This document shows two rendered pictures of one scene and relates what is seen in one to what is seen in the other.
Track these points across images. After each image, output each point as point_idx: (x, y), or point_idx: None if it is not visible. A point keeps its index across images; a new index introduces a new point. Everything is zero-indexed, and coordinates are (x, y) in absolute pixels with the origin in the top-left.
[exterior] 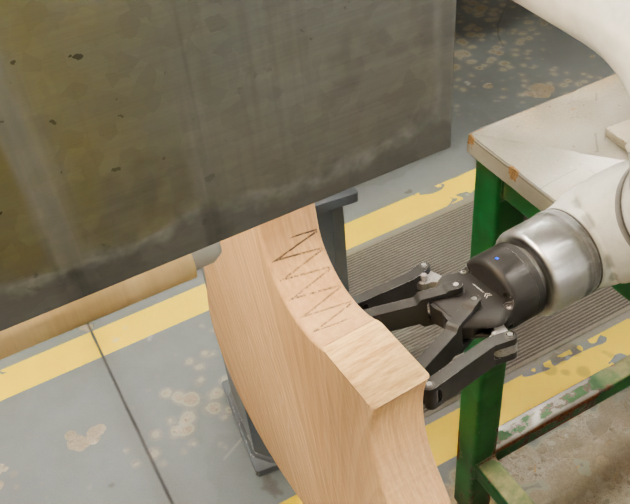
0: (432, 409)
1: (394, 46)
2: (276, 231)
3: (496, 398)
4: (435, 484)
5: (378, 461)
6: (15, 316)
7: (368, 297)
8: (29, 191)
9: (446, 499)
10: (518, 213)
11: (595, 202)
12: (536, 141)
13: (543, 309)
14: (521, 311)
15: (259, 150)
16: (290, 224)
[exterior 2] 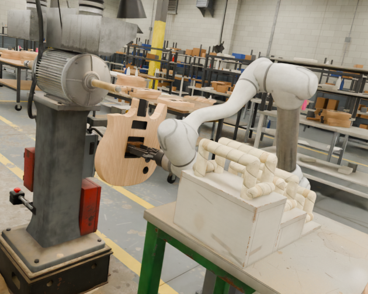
0: (129, 152)
1: (96, 41)
2: (132, 102)
3: (219, 293)
4: (107, 140)
5: (106, 129)
6: (76, 49)
7: (155, 149)
8: (79, 39)
9: (106, 143)
10: None
11: None
12: None
13: (160, 163)
14: (156, 157)
15: (88, 45)
16: (134, 103)
